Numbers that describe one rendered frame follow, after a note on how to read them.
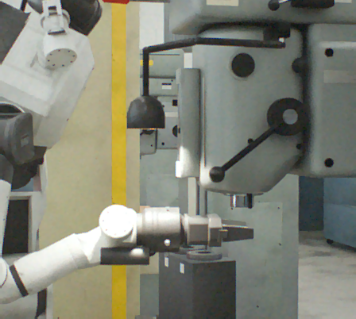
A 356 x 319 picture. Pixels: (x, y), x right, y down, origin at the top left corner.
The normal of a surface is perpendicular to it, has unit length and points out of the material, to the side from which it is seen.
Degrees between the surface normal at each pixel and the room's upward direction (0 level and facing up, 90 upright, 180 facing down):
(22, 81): 58
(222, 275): 90
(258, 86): 90
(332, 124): 90
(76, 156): 90
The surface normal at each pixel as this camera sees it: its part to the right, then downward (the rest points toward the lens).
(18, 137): 0.99, 0.01
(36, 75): 0.33, -0.53
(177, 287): -0.92, 0.00
